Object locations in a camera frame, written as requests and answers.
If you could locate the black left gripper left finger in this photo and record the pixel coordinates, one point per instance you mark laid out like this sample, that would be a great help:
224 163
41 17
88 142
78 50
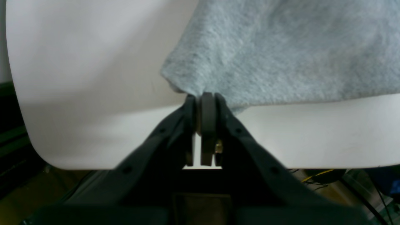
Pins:
139 190

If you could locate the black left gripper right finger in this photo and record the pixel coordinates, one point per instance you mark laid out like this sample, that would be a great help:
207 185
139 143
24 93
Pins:
263 192

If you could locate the grey t-shirt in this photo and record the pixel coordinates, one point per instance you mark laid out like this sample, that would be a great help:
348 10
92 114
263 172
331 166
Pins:
269 52

